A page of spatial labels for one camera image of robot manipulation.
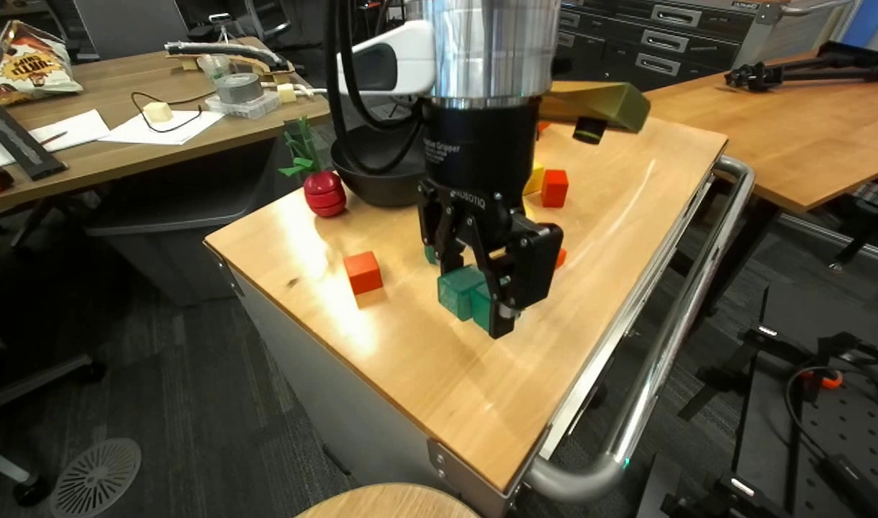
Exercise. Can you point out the round grey floor grate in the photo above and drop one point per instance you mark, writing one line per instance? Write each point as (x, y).
(97, 479)

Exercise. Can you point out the red radish toy green leaves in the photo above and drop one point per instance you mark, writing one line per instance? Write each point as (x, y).
(324, 193)

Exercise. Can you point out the grey office chair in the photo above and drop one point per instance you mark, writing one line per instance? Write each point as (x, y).
(132, 23)

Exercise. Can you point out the wooden office desk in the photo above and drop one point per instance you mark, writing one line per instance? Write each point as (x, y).
(121, 160)

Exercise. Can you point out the red wooden cube block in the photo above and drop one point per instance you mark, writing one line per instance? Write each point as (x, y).
(365, 273)

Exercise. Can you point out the orange clamp knob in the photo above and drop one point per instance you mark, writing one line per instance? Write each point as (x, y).
(828, 380)

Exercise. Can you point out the black office chair base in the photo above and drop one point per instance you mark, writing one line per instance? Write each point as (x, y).
(35, 378)

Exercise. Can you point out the chips bag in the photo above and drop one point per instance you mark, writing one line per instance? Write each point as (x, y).
(29, 67)

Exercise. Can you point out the wooden table cart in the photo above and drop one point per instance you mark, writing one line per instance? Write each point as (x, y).
(342, 403)

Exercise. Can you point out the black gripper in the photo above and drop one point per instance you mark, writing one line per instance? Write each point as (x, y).
(483, 154)

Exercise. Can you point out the black folded tripod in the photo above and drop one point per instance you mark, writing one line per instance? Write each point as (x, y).
(758, 76)

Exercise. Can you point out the grey tape roll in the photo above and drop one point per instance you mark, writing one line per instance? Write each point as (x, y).
(238, 90)

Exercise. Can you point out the white paper sheet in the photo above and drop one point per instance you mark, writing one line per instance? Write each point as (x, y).
(175, 132)
(74, 129)

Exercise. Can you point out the black white curved headset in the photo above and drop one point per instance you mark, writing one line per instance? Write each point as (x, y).
(218, 46)

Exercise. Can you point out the blue panel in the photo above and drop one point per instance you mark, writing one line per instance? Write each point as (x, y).
(873, 17)

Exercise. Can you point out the black flat bar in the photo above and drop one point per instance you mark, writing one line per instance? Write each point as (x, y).
(21, 144)

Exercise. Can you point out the grey plastic bin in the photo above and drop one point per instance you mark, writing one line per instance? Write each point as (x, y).
(792, 23)

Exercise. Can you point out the long wooden table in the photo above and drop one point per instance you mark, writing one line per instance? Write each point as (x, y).
(812, 154)

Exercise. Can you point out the teal rectangular wooden block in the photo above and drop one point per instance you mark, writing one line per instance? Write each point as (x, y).
(455, 290)

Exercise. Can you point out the round wooden stool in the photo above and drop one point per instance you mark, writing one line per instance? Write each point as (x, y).
(389, 505)

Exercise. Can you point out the black camera stand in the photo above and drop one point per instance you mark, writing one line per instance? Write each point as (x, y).
(843, 345)

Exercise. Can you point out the white power adapter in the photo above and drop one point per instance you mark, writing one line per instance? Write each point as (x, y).
(160, 111)

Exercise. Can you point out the teal wooden cube block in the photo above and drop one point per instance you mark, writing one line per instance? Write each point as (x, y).
(483, 311)

